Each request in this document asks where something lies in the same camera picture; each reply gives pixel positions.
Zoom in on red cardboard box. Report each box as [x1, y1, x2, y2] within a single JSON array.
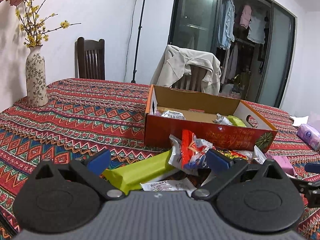
[[144, 85, 278, 153]]

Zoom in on dark wooden chair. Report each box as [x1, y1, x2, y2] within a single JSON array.
[[76, 37, 105, 80]]

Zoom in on hanging light blue shirt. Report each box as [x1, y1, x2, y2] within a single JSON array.
[[217, 0, 235, 50]]

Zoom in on silver packet in box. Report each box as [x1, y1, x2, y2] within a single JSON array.
[[214, 113, 233, 126]]

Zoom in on white packet in box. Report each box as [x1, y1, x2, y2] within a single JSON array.
[[156, 107, 185, 120]]

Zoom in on chair under jacket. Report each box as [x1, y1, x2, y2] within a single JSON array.
[[172, 66, 207, 92]]

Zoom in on pink snack packet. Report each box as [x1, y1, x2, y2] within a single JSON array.
[[265, 153, 297, 178]]

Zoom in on beige jacket on chair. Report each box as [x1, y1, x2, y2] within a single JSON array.
[[150, 44, 221, 95]]

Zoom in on green snack bar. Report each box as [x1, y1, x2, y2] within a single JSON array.
[[227, 115, 246, 127], [103, 150, 179, 195]]

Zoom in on white snack packet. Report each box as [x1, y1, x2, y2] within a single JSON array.
[[141, 178, 196, 197]]

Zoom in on red blue snack bag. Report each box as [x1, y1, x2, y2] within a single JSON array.
[[180, 129, 249, 170]]

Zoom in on green snack bar on table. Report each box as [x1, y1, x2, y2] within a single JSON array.
[[103, 150, 179, 195]]

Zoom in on floral ceramic vase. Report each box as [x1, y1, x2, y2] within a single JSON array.
[[25, 46, 48, 108]]

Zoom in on yellow flower branches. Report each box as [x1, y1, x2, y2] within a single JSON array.
[[16, 0, 80, 48]]

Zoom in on purple tissue pack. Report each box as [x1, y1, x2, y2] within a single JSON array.
[[297, 124, 320, 151]]

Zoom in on white tissue paper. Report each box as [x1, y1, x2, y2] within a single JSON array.
[[290, 115, 309, 127]]

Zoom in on colourful patterned tablecloth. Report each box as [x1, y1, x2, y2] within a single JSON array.
[[1, 79, 310, 239]]

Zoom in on hanging pink garment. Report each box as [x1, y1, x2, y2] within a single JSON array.
[[239, 5, 252, 29]]

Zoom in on black light stand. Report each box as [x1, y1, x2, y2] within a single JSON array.
[[131, 0, 146, 83]]

